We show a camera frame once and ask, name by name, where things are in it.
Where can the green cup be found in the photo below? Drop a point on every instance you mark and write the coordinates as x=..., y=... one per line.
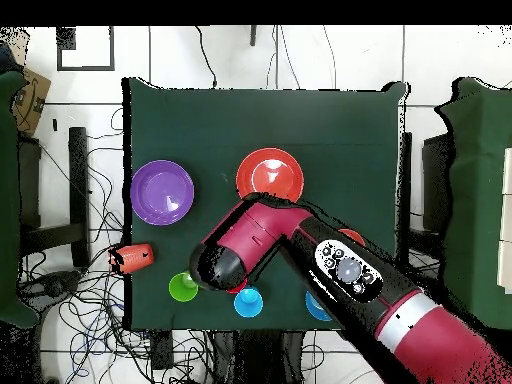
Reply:
x=178, y=290

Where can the small orange bowl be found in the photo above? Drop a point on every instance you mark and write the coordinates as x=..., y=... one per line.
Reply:
x=354, y=236

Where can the white boxes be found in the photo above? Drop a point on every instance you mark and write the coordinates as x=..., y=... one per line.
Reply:
x=507, y=216

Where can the purple bowl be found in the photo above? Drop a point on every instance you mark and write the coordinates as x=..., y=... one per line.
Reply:
x=160, y=192

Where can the dark green tablecloth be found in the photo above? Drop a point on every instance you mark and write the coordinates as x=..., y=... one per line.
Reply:
x=200, y=120

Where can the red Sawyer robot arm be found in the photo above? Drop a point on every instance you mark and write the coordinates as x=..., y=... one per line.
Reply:
x=260, y=232

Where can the cardboard box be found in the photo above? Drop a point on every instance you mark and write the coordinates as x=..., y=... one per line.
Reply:
x=32, y=104

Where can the black metal leg frame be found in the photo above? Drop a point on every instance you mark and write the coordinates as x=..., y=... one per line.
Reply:
x=78, y=180

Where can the black power strip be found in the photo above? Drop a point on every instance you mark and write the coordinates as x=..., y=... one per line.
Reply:
x=162, y=352

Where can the orange cup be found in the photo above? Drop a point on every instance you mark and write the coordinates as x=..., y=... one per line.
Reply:
x=134, y=258

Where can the green cloth side table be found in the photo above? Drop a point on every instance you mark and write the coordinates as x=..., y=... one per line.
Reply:
x=8, y=200
x=476, y=200

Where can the black post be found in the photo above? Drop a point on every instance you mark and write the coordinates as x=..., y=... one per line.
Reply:
x=252, y=36

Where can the blue bowl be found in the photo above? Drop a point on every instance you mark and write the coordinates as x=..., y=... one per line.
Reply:
x=316, y=310

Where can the black square floor frame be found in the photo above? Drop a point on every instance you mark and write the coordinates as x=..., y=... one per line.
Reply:
x=86, y=69

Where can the black chair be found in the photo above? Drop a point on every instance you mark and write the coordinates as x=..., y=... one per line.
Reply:
x=436, y=180

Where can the blue cup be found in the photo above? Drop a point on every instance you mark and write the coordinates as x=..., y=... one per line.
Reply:
x=246, y=306

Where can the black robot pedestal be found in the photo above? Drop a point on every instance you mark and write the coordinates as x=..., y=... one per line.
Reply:
x=256, y=360

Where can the black caster base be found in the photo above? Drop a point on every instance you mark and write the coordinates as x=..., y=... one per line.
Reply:
x=56, y=284

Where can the wide orange bowl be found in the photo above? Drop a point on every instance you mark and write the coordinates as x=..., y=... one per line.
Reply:
x=268, y=172

